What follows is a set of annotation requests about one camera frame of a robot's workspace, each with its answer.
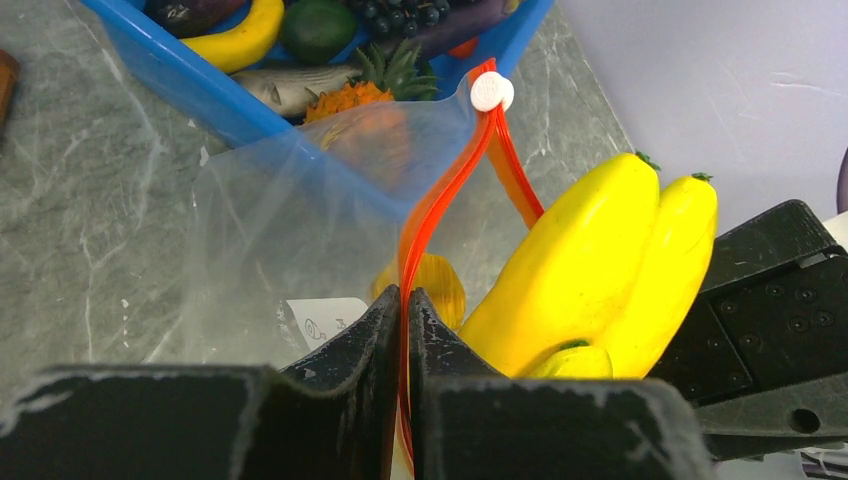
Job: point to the yellow banana bunch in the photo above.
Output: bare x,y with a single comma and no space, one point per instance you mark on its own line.
601,283

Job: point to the clear zip bag red zipper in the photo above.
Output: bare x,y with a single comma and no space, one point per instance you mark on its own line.
294,237

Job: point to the single yellow banana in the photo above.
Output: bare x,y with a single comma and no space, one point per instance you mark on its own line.
244,44

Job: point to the grey toy fish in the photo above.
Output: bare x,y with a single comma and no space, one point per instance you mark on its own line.
289,91

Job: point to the wooden rack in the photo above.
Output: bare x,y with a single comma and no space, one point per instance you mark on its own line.
9,75

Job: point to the dark grape bunch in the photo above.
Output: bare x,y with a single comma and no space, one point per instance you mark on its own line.
399,18

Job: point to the white zipper slider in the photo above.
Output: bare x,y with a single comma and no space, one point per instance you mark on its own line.
491,90

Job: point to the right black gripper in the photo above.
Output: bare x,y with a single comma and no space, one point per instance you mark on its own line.
762,354

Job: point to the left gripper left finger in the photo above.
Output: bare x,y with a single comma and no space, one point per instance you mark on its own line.
329,415

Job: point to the green avocado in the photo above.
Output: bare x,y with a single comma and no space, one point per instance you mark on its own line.
314,32

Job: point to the long purple eggplant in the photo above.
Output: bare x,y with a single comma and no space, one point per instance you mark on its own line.
463,22

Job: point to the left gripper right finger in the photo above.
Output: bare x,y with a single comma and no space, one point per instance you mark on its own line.
470,422

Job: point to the orange toy pineapple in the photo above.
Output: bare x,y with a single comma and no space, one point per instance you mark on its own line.
381,78

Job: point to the blue plastic bin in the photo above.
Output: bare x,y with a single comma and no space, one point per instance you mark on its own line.
206,95

